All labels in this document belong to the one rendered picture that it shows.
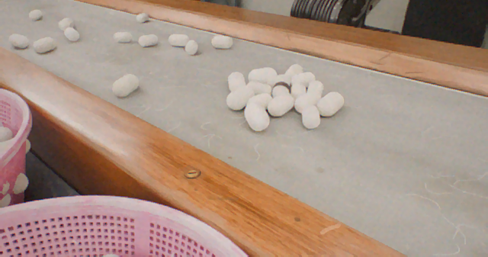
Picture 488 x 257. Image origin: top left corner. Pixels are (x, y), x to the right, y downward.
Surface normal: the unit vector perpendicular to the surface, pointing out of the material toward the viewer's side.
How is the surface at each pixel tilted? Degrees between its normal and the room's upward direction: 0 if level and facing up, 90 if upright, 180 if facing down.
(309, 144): 0
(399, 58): 45
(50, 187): 0
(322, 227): 0
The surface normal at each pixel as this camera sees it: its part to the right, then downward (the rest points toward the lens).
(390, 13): -0.61, 0.40
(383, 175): -0.01, -0.86
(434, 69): -0.46, -0.33
